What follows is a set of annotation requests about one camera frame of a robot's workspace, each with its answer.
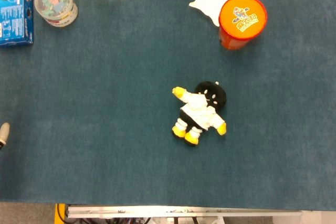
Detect aluminium profile rail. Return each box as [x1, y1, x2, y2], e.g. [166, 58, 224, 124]
[65, 205, 303, 219]

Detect clear round jar colourful candies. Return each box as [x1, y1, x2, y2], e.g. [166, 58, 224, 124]
[34, 0, 79, 27]

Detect yellow frame bracket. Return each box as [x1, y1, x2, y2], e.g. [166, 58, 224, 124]
[55, 203, 67, 224]

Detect blue felt table cloth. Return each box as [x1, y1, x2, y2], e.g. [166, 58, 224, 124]
[0, 0, 336, 206]

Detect orange cylindrical snack canister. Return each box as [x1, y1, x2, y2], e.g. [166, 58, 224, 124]
[218, 0, 268, 50]

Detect blue Oreo cookie box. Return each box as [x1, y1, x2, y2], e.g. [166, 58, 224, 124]
[0, 0, 34, 48]

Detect black and white plush doll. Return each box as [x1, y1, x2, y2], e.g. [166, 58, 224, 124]
[172, 80, 227, 147]

